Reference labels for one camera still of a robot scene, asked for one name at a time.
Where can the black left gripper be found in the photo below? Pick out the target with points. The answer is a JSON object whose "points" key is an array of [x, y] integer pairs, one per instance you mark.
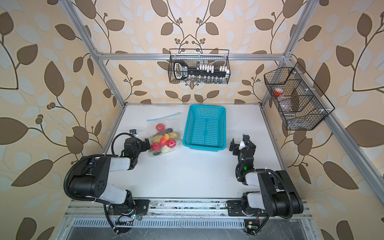
{"points": [[142, 145]]}

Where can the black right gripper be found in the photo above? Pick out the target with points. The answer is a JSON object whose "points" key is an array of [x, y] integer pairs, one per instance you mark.
{"points": [[236, 147]]}

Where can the red toy tomato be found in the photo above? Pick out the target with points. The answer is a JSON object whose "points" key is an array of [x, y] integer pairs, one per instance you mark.
{"points": [[156, 147], [160, 127]]}

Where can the clear zip top bag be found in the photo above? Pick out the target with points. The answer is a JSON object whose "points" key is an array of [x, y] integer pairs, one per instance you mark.
{"points": [[171, 121]]}

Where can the dark toy eggplant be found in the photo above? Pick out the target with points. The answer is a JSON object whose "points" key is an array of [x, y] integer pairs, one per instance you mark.
{"points": [[166, 131]]}

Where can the red toy apple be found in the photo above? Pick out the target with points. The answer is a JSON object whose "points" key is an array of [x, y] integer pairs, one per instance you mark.
{"points": [[171, 143]]}

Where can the yellow toy lemon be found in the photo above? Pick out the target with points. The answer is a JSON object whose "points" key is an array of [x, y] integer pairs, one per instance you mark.
{"points": [[157, 138]]}

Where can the yellow toy potato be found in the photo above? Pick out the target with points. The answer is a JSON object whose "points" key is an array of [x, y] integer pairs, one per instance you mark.
{"points": [[174, 135]]}

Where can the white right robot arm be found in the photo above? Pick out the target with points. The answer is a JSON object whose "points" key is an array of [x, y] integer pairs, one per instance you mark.
{"points": [[277, 196]]}

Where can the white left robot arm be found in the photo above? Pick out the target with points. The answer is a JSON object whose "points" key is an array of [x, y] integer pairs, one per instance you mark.
{"points": [[87, 179]]}

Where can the teal plastic basket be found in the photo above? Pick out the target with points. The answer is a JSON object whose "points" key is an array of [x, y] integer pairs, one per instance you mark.
{"points": [[205, 128]]}

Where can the red capped clear bottle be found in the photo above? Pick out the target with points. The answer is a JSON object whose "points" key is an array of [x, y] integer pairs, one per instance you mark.
{"points": [[280, 95]]}

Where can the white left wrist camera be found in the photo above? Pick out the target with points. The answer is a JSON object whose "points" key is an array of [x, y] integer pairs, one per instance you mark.
{"points": [[133, 132]]}

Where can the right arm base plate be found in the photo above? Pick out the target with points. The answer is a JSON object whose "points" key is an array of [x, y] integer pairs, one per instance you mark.
{"points": [[238, 208]]}

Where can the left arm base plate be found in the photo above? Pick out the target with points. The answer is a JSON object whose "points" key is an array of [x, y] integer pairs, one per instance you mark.
{"points": [[130, 207]]}

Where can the side black wire basket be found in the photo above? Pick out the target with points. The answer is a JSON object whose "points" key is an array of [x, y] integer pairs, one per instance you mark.
{"points": [[308, 105]]}

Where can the back black wire basket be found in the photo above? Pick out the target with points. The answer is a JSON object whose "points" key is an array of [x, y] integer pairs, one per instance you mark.
{"points": [[206, 66]]}

